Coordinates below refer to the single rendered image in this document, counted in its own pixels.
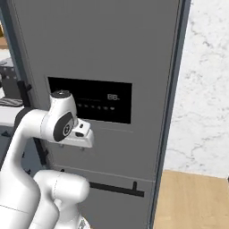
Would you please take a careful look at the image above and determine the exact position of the grey fridge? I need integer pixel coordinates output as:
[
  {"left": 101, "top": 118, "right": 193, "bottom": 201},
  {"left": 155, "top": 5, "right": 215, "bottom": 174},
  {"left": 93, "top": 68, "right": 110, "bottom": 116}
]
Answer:
[{"left": 0, "top": 0, "right": 192, "bottom": 229}]

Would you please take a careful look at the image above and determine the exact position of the black fridge drawer handle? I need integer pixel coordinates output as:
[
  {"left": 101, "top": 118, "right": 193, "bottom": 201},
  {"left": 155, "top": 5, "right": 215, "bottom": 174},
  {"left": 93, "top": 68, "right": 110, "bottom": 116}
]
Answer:
[{"left": 60, "top": 168, "right": 146, "bottom": 199}]

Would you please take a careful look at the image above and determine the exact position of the grey fridge door with display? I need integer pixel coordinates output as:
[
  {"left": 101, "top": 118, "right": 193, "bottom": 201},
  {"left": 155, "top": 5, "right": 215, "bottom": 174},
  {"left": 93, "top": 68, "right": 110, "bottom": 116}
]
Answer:
[{"left": 12, "top": 0, "right": 183, "bottom": 183}]

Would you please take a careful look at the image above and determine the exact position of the dark grey appliance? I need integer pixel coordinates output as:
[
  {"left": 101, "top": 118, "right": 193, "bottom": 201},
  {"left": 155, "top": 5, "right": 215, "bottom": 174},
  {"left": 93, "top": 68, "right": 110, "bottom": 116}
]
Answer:
[{"left": 0, "top": 57, "right": 23, "bottom": 100}]

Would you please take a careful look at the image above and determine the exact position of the black fridge door handle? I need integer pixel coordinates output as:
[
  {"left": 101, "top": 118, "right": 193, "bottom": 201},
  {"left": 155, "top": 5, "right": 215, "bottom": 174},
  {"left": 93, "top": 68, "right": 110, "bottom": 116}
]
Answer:
[{"left": 16, "top": 79, "right": 50, "bottom": 166}]

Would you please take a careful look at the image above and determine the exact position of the grey fridge drawer front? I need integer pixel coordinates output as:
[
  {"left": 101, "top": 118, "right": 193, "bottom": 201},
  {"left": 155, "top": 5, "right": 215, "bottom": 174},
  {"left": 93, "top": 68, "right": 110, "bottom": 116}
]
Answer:
[{"left": 48, "top": 164, "right": 157, "bottom": 229}]

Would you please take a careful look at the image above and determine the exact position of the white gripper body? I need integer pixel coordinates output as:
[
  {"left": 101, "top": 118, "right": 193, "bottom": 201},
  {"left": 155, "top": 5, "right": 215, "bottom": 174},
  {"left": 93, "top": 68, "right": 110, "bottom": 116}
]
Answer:
[{"left": 58, "top": 129, "right": 96, "bottom": 149}]

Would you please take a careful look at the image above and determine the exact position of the wooden wall cupboard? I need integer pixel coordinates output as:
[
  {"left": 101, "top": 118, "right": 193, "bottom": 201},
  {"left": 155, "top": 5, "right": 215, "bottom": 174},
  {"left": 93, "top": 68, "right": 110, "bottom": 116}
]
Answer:
[{"left": 0, "top": 22, "right": 9, "bottom": 50}]

